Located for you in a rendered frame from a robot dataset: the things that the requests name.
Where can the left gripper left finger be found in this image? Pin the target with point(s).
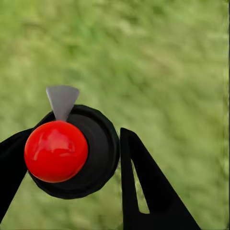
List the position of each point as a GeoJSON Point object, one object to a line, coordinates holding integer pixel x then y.
{"type": "Point", "coordinates": [12, 167]}

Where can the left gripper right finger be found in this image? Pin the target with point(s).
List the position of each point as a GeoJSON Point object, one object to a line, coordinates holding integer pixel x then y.
{"type": "Point", "coordinates": [167, 211]}

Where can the pesticide atomizer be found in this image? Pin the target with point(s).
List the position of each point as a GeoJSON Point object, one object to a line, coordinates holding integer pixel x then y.
{"type": "Point", "coordinates": [74, 150]}

